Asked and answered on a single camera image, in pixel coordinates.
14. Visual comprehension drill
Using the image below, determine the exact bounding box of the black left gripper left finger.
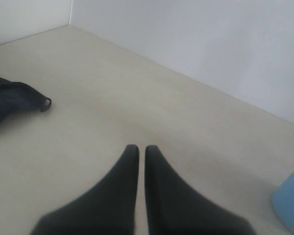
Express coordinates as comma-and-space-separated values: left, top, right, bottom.
31, 144, 139, 235

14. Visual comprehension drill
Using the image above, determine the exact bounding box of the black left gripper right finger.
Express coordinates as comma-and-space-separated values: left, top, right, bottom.
145, 145, 256, 235

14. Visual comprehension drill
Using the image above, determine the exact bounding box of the blue pump lotion bottle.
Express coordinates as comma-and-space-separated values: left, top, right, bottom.
271, 172, 294, 234

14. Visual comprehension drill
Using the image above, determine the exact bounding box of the dark blue cloth with strap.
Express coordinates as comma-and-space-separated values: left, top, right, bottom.
0, 77, 52, 124

